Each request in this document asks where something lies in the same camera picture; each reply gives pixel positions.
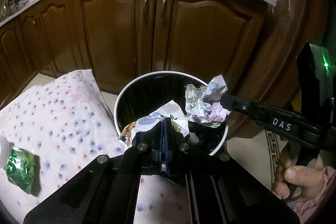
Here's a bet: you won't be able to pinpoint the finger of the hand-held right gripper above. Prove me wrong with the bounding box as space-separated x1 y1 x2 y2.
220 93 324 147

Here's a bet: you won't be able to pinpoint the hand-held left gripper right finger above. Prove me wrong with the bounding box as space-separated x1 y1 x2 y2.
165 119 300 224

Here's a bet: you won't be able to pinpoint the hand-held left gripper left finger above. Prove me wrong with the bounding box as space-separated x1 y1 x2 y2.
24 119 165 224

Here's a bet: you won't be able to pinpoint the white cartoon print wrapper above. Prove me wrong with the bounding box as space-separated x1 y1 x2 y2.
118 100 190 148

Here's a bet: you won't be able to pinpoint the printed paper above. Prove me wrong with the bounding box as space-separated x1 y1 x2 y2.
184 75 231 128

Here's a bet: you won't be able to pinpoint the white trash bin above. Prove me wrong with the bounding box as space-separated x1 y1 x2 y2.
114 71 228 157

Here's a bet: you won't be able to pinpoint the person's right hand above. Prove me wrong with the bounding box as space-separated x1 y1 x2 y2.
272 160 326 200

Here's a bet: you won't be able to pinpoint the wooden lower cabinets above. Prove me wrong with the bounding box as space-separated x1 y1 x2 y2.
0 0 265 98

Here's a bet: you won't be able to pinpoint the crushed green can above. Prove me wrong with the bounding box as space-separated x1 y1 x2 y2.
6 146 36 194

